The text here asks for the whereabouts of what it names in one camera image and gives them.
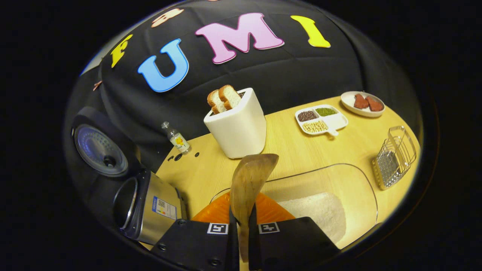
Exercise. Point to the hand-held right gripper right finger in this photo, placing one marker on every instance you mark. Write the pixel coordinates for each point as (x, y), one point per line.
(293, 244)

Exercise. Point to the clear plastic container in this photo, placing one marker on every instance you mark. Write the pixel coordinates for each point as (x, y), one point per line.
(339, 180)

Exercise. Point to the bread slice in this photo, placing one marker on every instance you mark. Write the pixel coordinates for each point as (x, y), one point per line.
(215, 102)
(230, 97)

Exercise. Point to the white round plate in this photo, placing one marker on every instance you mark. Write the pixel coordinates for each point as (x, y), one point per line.
(348, 101)

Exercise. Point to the dark rice cooker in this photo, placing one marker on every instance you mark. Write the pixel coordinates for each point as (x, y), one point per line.
(150, 210)

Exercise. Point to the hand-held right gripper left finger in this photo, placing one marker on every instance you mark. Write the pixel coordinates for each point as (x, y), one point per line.
(196, 244)

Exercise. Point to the red meat slice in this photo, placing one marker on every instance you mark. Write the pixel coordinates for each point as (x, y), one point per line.
(375, 104)
(360, 101)

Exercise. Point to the wooden spoon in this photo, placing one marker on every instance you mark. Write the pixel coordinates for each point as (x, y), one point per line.
(250, 177)

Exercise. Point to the copper clip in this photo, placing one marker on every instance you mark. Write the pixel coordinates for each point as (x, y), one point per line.
(97, 85)

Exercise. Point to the white divided bean dish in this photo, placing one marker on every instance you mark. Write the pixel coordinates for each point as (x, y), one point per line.
(333, 121)

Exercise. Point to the small glass bottle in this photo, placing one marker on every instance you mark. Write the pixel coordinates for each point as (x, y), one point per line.
(179, 142)

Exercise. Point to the black backdrop cloth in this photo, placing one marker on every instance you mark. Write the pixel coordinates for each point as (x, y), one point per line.
(282, 71)

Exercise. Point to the white toaster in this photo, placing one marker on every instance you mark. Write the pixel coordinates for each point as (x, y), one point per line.
(237, 131)

